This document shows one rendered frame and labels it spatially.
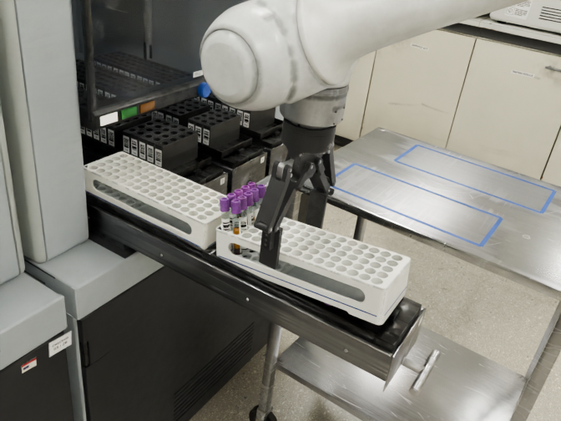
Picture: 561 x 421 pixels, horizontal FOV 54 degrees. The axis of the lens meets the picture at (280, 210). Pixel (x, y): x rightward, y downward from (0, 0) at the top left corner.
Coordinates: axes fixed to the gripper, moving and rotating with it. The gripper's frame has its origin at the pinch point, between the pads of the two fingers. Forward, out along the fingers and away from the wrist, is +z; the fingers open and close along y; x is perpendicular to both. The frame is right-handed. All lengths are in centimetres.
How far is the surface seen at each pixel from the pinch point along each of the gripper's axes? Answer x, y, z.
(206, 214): 16.2, -1.5, 1.3
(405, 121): 57, 229, 58
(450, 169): -9, 59, 5
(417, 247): 15, 155, 87
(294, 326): -5.8, -6.7, 9.9
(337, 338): -13.1, -6.7, 8.1
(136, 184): 31.2, -2.8, 0.7
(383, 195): -1.9, 34.5, 5.2
